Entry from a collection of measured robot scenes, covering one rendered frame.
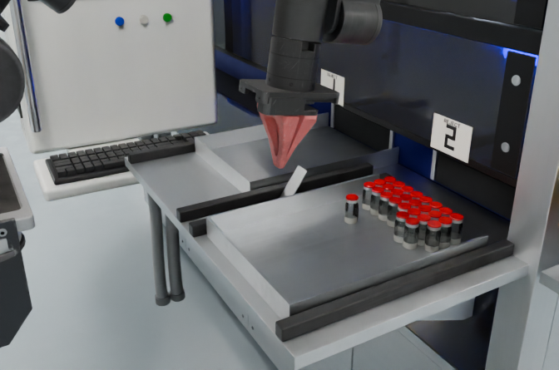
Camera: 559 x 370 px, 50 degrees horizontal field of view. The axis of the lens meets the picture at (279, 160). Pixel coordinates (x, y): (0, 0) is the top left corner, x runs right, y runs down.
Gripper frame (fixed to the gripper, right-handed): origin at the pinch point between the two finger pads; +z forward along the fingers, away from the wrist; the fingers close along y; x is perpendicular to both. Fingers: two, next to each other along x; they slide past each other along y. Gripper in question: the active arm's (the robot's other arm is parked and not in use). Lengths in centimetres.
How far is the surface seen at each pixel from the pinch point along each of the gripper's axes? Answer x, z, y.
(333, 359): 37, 67, 47
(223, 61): 115, 9, 46
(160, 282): 99, 77, 25
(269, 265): 7.6, 19.2, 5.7
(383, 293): -7.7, 16.4, 13.9
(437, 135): 10.1, 1.0, 36.5
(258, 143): 52, 16, 27
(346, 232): 10.1, 16.8, 20.8
